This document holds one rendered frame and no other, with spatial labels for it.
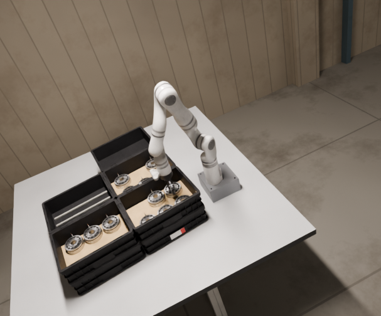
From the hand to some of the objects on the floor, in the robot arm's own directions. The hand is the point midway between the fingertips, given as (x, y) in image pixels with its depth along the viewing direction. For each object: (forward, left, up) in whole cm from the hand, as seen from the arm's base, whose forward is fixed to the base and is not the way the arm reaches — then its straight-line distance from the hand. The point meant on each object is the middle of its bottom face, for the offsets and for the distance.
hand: (171, 189), depth 199 cm
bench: (+21, -26, -89) cm, 95 cm away
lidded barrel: (+170, -102, -93) cm, 219 cm away
